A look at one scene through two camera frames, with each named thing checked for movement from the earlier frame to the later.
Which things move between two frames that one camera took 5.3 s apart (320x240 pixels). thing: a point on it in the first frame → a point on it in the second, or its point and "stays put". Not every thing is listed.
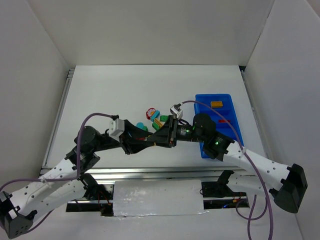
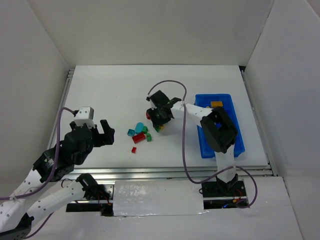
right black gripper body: x=172 y=131 → x=155 y=119
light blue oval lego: x=140 y=125 stays put
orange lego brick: x=216 y=104 stays put
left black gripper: x=125 y=139 → x=93 y=135
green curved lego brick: x=155 y=126 stays put
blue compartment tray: x=225 y=103 stays put
